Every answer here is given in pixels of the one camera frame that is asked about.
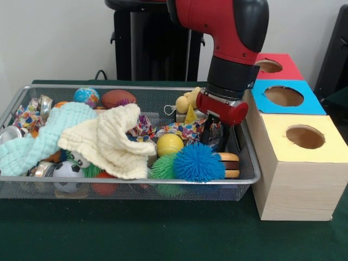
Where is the blue spiky ball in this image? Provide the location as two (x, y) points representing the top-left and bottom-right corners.
(173, 142), (226, 183)

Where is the globe print ball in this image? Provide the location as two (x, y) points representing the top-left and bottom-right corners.
(73, 86), (101, 109)

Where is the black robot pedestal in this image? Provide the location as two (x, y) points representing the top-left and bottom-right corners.
(104, 0), (206, 82)

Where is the black chair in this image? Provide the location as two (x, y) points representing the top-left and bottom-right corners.
(314, 4), (348, 109)

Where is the yellow toy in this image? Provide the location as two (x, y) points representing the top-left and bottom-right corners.
(175, 86), (202, 114)

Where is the cream waffle cloth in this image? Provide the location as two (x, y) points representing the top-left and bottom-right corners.
(57, 103), (158, 180)

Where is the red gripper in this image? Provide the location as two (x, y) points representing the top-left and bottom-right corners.
(196, 91), (250, 153)

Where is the clear mesh bin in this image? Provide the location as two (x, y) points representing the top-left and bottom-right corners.
(0, 84), (262, 201)

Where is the small crushed clear bottle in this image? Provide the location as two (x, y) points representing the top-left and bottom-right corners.
(208, 122), (227, 151)

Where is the small green spiky ball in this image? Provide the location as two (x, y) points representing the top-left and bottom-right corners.
(148, 153), (177, 179)

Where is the yellow ball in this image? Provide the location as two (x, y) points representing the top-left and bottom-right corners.
(157, 133), (185, 158)

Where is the wooden box with three holes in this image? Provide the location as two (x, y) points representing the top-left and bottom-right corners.
(239, 53), (348, 221)

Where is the toy burger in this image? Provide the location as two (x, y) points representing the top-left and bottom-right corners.
(217, 152), (240, 179)

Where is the dark green table cloth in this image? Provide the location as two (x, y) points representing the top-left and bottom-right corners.
(0, 79), (348, 261)

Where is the small colourful rope toy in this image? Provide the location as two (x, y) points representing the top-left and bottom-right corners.
(126, 114), (222, 149)

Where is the mint waffle cloth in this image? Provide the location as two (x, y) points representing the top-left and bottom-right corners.
(0, 101), (99, 177)

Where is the brown toy football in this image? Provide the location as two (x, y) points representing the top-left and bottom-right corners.
(101, 89), (137, 110)

